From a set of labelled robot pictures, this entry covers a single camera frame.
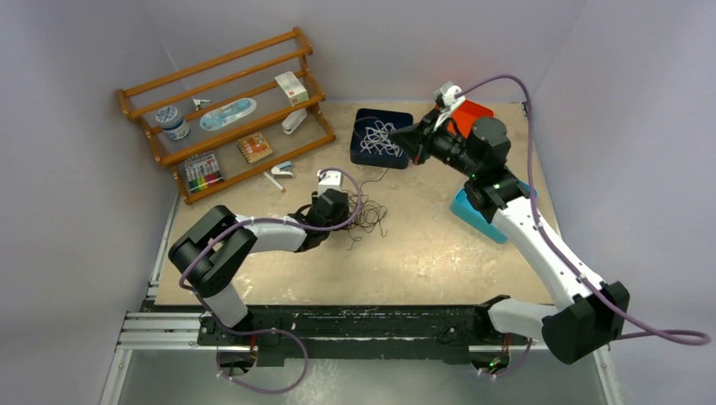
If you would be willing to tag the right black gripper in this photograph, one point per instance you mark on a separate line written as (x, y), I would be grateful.
(418, 141)

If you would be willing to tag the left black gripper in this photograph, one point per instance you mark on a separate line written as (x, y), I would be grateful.
(342, 218)

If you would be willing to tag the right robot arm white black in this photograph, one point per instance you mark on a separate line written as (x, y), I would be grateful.
(582, 316)

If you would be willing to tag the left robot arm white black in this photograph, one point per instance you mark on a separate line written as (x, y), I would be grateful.
(209, 254)

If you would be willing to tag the dark navy square tray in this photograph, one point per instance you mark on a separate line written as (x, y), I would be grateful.
(369, 144)

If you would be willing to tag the orange square tray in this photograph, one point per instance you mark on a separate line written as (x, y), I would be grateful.
(465, 116)

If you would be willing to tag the small blue white stapler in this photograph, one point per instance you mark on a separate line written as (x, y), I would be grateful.
(283, 170)

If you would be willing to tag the cyan square tray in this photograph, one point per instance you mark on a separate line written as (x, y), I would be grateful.
(463, 209)

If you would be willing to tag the orange patterned small pack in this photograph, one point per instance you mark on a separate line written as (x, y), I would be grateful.
(254, 147)

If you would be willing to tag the white red small box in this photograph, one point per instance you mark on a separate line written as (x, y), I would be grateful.
(295, 92)

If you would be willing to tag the coloured marker set pack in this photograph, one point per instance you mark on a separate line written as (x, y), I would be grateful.
(203, 172)

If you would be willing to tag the wooden three-tier rack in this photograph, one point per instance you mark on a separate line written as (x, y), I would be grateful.
(244, 73)

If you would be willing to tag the oval blue white package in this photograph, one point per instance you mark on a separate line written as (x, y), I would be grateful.
(227, 114)

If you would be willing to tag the small metal clip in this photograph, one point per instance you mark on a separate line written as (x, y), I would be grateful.
(199, 104)

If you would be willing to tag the blue white round jar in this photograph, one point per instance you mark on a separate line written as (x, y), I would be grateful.
(172, 123)

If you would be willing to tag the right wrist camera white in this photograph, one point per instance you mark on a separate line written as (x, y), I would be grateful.
(449, 97)

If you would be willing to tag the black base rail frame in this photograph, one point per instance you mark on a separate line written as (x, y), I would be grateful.
(453, 334)

